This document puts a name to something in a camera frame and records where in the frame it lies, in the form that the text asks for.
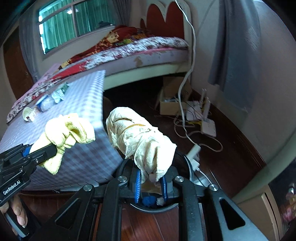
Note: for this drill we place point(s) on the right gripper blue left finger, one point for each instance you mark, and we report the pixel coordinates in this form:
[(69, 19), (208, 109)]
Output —
[(135, 184)]

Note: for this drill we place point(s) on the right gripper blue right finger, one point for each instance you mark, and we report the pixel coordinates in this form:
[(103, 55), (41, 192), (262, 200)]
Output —
[(168, 190)]

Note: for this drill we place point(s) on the white cloth bundle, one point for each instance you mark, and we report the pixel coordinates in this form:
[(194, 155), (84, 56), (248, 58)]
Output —
[(137, 139)]

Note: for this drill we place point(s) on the blue white paper cup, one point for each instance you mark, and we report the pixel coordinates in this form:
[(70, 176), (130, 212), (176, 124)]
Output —
[(29, 114)]

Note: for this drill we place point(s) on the yellow cloth rag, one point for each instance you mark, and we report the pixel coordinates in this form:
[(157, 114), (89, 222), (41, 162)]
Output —
[(64, 132)]

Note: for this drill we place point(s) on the clear plastic bag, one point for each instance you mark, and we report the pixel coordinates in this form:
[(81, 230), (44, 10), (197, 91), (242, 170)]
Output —
[(46, 104)]

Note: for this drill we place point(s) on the green white carton box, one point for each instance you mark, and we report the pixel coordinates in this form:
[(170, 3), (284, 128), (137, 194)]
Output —
[(63, 87)]

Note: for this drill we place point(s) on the black trash bucket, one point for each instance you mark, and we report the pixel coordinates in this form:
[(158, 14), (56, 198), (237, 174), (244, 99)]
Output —
[(161, 196)]

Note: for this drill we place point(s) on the person's left hand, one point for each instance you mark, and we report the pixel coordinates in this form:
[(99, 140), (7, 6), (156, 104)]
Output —
[(16, 205)]

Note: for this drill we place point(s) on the lilac checkered tablecloth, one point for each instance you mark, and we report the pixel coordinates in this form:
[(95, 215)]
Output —
[(85, 155)]

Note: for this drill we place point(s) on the white wifi router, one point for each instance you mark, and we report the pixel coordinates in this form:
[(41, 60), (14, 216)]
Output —
[(207, 125)]

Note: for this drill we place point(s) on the cardboard box on floor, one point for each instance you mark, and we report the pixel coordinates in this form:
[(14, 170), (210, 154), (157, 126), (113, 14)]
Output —
[(168, 97)]

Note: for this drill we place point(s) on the brown wooden door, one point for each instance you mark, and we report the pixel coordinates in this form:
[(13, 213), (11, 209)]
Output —
[(18, 74)]

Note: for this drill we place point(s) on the pink sheet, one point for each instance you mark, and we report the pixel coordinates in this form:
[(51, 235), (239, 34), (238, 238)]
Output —
[(53, 69)]

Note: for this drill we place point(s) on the bed with floral sheet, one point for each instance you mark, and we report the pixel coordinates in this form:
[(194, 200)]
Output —
[(93, 61)]

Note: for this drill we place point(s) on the grey curtain right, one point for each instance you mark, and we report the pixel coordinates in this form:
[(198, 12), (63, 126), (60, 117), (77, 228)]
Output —
[(236, 63)]

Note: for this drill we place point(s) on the grey curtain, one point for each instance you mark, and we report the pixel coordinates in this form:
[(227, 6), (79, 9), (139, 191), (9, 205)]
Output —
[(236, 63), (26, 36)]

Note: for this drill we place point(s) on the red patterned blanket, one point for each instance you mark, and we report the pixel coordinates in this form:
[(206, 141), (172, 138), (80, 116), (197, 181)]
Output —
[(119, 36)]

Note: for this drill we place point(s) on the grey curtain left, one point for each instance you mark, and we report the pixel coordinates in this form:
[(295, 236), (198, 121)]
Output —
[(26, 36)]

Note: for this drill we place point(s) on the window with green curtain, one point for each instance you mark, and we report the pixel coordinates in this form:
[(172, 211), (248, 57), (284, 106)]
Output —
[(62, 21)]

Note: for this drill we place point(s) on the red white headboard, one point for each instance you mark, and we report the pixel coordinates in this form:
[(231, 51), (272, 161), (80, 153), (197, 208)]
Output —
[(171, 20)]

